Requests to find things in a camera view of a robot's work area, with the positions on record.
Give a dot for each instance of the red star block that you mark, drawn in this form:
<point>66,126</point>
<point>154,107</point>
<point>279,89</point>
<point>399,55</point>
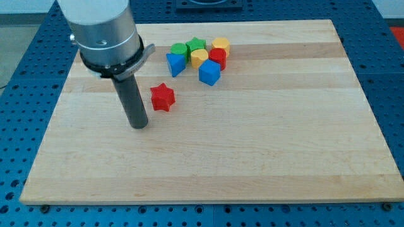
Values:
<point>162,97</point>

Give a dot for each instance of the yellow hexagon block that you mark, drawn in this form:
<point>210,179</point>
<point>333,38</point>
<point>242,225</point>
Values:
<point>221,43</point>

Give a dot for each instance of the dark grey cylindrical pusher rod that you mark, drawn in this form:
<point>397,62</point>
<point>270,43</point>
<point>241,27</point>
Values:
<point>131,100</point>

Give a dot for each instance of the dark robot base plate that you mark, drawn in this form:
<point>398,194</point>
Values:
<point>183,5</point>

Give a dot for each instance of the green star block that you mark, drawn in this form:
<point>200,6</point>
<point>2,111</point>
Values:
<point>195,44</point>

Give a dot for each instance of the blue cube block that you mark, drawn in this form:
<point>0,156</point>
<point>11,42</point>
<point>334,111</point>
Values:
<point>209,72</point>

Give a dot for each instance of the green cylinder block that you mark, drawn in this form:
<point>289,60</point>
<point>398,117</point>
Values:
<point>180,49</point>

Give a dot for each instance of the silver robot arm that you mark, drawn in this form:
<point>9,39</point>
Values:
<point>111,48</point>

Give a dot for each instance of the blue triangle block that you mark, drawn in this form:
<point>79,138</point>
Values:
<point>176,63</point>

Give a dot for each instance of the red cylinder block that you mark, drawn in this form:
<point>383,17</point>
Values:
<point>219,56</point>

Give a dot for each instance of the light wooden board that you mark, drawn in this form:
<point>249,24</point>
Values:
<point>287,122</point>

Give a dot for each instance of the yellow heart block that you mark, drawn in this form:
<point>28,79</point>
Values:
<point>198,57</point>

